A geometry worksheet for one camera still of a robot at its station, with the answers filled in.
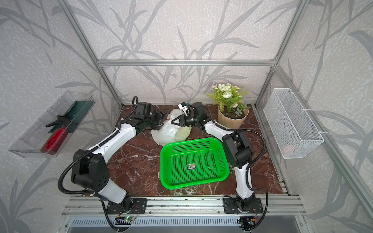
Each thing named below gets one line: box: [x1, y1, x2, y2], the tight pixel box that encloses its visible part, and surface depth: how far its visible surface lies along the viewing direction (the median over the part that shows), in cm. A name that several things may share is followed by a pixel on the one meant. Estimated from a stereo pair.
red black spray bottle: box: [40, 115, 71, 155], surface depth 61 cm
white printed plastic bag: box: [150, 108, 192, 147], surface depth 86 cm
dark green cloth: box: [48, 99, 96, 134], surface depth 69 cm
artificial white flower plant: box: [204, 83, 249, 117], surface depth 89 cm
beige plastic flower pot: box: [218, 104, 249, 129], surface depth 95 cm
